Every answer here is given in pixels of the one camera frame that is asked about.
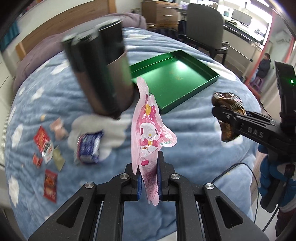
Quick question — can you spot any brown gold oat snack bag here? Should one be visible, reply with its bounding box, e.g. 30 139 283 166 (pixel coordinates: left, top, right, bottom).
211 92 246 142

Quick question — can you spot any red chili snack packet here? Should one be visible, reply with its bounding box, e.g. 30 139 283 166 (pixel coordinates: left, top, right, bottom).
44 169 58 203

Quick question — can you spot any blue white cookie packet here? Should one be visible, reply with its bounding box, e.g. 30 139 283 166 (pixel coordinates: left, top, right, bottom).
74 130 104 165

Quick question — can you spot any olive gold sachet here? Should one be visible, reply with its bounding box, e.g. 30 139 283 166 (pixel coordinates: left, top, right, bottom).
53 147 65 172

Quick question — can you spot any small red snack packet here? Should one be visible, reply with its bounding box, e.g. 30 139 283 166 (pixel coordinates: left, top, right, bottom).
32 154 43 168

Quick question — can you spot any pink sausage snack packet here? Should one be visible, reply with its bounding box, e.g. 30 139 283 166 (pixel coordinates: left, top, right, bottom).
50 118 68 141

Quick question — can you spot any pink cartoon bunny snack bag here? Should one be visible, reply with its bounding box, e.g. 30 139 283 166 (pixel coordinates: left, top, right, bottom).
131 77 177 206

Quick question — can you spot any red white snack packet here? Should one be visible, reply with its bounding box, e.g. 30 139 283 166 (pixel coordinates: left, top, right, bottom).
42 141 54 164

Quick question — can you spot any blue gloved right hand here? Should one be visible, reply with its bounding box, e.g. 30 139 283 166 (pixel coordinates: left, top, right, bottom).
258 145 295 213

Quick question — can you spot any purple plastic stool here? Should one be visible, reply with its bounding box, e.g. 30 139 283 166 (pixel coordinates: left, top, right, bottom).
250 76 265 91

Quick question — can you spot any person in dark jacket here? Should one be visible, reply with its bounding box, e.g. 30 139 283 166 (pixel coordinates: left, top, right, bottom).
255 53 271 79

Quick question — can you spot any blue cloud pattern blanket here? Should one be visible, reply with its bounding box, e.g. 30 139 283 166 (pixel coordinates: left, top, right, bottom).
4 28 260 238

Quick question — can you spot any white desk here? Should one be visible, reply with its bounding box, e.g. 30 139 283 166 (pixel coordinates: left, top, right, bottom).
178 8 263 79

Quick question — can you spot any green tray box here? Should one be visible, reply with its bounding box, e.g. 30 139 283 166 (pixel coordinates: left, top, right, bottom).
130 50 219 114

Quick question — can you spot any computer monitor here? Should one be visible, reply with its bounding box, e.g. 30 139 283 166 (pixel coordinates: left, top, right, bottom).
231 9 252 26

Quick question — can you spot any grey black chair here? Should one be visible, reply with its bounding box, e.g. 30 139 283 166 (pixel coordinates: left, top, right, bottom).
184 4 228 64

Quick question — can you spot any black and brown thermos bottle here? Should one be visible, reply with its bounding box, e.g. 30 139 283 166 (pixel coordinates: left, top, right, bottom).
61 16 134 119

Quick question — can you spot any wooden drawer cabinet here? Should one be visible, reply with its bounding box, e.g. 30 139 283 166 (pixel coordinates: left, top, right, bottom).
141 1 180 30

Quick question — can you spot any purple duvet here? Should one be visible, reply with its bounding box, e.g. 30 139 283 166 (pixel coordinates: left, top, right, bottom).
13 13 147 93

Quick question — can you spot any wooden headboard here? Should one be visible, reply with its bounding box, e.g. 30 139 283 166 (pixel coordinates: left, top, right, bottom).
15 1 116 60

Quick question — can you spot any teal curtain left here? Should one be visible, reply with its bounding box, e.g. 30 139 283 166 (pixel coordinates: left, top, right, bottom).
1 21 20 52

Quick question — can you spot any black cable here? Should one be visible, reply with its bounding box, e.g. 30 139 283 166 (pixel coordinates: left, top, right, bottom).
211 162 280 232

